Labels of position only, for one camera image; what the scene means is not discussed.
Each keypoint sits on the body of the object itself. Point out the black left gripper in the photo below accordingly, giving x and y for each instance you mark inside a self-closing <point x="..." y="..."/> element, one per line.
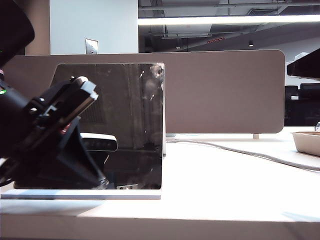
<point x="45" y="135"/>

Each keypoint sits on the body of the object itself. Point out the black tablet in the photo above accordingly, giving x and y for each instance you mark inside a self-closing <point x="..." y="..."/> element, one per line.
<point x="130" y="125"/>

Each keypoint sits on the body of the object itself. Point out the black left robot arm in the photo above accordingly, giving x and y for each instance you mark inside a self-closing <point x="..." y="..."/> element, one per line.
<point x="12" y="25"/>

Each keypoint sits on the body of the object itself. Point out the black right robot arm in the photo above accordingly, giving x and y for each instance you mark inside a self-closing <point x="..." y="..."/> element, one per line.
<point x="306" y="67"/>

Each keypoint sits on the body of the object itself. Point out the brown round column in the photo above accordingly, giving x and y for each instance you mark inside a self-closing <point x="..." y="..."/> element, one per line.
<point x="41" y="37"/>

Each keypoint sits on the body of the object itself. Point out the round ceiling spot lamp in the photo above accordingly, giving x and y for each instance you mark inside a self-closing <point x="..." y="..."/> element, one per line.
<point x="250" y="44"/>
<point x="178" y="46"/>

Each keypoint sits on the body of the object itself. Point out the white divider foot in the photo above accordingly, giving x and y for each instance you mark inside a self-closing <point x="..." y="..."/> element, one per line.
<point x="256" y="136"/>

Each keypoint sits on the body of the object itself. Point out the long ceiling light strip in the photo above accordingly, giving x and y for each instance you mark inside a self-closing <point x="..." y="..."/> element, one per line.
<point x="225" y="20"/>

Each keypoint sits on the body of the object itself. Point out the black office chair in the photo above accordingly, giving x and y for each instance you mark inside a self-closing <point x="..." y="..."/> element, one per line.
<point x="310" y="107"/>
<point x="292" y="110"/>

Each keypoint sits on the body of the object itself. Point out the beige shallow tray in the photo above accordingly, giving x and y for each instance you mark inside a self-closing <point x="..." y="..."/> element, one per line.
<point x="308" y="144"/>

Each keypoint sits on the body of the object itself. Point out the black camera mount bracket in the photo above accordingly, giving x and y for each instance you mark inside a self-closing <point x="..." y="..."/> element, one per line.
<point x="55" y="100"/>

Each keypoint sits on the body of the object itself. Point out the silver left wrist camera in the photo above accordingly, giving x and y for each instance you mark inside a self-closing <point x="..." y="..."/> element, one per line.
<point x="87" y="88"/>

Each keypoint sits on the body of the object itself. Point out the metal wall switch plate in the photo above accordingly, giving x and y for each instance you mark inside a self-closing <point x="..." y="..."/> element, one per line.
<point x="91" y="46"/>

